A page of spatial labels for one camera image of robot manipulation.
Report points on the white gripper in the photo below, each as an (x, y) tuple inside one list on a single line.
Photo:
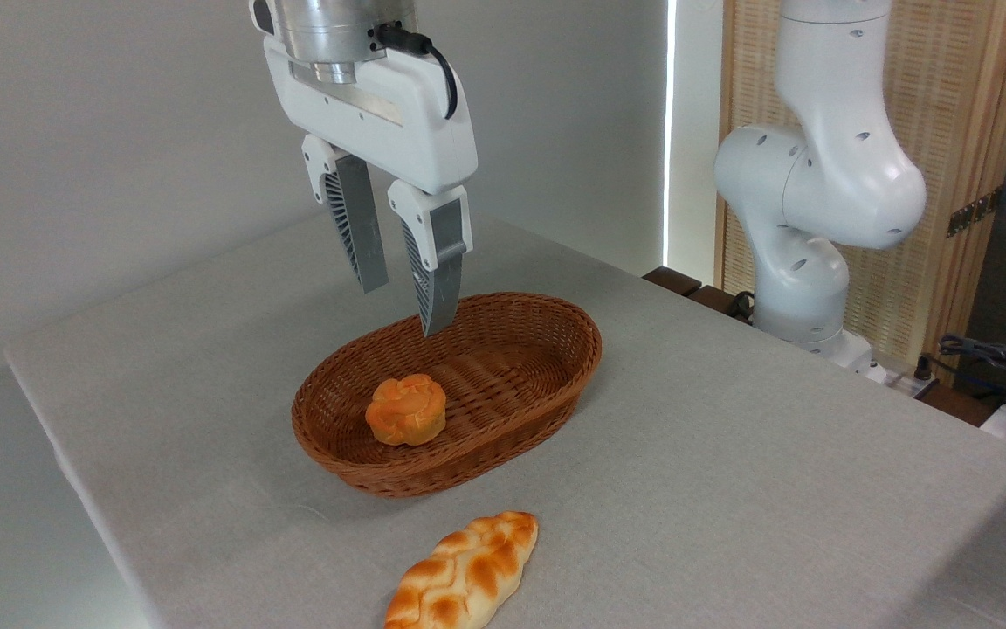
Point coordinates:
[(398, 131)]

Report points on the round orange bread bun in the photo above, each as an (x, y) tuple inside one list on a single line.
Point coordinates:
[(405, 411)]

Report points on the braided long bread loaf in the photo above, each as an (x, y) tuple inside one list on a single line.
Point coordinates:
[(464, 572)]

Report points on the brown wicker basket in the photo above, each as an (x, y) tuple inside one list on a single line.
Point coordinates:
[(503, 367)]

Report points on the dark wooden board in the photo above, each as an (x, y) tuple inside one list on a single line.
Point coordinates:
[(686, 286)]

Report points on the grey tablecloth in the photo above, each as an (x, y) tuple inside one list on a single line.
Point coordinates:
[(730, 489)]

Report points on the white power strip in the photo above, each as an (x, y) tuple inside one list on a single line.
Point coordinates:
[(905, 382)]

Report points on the wooden bamboo folding screen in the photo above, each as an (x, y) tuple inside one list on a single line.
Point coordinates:
[(948, 105)]

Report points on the dark metal screen hinge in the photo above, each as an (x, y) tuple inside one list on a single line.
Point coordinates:
[(973, 212)]

